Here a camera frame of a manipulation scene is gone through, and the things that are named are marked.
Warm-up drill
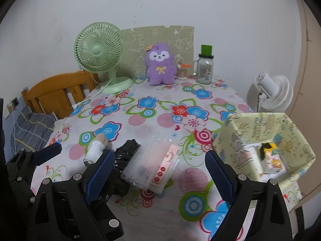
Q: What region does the white carton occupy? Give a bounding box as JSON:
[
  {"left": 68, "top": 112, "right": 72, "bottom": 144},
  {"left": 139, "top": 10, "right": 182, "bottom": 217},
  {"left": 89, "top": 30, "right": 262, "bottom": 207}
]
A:
[{"left": 244, "top": 143, "right": 264, "bottom": 172}]

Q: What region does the patterned beige board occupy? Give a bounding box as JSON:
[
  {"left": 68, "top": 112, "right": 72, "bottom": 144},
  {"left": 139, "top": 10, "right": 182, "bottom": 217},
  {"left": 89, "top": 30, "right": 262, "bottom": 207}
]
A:
[{"left": 120, "top": 25, "right": 195, "bottom": 78}]

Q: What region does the grey plaid cloth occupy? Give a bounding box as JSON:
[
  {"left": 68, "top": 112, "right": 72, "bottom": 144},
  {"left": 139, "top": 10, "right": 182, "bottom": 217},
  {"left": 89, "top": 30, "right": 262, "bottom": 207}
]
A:
[{"left": 11, "top": 105, "right": 56, "bottom": 153}]

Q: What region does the yellow printed storage box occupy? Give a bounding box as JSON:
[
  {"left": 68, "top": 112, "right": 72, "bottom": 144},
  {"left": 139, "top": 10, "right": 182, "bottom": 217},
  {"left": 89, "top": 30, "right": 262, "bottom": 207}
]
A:
[{"left": 213, "top": 112, "right": 316, "bottom": 190}]

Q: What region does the glass mug with green lid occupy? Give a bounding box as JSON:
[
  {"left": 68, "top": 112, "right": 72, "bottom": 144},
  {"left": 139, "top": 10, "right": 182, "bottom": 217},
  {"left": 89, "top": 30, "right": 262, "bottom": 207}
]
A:
[{"left": 193, "top": 45, "right": 215, "bottom": 84}]

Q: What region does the black plastic bag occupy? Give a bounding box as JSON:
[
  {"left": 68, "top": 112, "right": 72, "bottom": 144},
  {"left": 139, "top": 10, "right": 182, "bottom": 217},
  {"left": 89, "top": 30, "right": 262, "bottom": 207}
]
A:
[{"left": 110, "top": 139, "right": 142, "bottom": 196}]

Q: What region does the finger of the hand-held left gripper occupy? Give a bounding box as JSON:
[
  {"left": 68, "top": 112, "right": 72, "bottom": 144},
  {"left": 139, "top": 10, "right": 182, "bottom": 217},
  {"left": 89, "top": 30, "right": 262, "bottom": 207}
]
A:
[{"left": 5, "top": 143, "right": 63, "bottom": 197}]

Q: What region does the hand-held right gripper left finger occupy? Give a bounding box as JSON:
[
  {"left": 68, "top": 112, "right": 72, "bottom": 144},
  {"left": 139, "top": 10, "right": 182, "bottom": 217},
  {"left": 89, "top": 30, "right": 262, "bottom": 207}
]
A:
[{"left": 26, "top": 149, "right": 125, "bottom": 241}]

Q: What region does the green desk fan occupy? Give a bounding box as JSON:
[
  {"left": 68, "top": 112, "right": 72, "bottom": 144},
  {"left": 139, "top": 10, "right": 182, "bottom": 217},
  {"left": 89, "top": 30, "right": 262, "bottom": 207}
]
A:
[{"left": 73, "top": 22, "right": 134, "bottom": 94}]

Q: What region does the purple plush toy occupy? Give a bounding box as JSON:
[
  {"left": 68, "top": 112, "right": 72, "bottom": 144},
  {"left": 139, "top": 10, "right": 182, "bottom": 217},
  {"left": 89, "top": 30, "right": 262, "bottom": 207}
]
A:
[{"left": 145, "top": 43, "right": 176, "bottom": 86}]

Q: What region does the colourful printed packet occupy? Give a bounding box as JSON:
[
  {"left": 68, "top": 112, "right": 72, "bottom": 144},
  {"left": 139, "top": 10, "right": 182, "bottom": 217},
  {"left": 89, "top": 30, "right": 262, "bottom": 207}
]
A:
[{"left": 262, "top": 153, "right": 283, "bottom": 174}]

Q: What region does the clear packet with pink card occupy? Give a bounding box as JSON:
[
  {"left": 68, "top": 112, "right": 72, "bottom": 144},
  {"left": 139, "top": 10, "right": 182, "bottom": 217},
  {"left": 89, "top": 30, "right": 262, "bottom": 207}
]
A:
[{"left": 120, "top": 141, "right": 180, "bottom": 194}]

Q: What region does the white fan power cable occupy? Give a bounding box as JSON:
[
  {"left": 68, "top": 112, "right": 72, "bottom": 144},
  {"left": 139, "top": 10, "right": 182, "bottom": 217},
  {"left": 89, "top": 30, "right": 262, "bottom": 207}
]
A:
[{"left": 71, "top": 77, "right": 113, "bottom": 109}]

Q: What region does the yellow and black toy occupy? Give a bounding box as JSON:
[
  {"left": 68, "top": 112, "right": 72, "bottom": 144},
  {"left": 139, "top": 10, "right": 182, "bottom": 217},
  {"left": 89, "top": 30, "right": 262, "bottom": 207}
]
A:
[{"left": 262, "top": 143, "right": 277, "bottom": 156}]

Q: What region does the beige door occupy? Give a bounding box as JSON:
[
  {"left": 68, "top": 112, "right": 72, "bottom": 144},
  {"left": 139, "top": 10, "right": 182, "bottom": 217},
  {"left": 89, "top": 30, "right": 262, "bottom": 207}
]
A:
[{"left": 288, "top": 0, "right": 321, "bottom": 206}]

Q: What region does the white clip fan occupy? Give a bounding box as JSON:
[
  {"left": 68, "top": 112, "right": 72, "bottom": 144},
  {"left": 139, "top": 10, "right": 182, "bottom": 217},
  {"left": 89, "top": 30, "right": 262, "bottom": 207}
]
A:
[{"left": 246, "top": 71, "right": 294, "bottom": 113}]

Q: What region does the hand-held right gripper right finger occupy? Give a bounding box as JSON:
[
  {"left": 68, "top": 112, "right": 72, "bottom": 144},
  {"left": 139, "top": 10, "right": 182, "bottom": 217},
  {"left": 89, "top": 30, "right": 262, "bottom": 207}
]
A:
[{"left": 205, "top": 150, "right": 293, "bottom": 241}]

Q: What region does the cotton swab jar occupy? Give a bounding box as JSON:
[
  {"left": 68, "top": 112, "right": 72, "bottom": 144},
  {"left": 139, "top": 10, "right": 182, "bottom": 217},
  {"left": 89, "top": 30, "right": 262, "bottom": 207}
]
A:
[{"left": 177, "top": 63, "right": 192, "bottom": 80}]

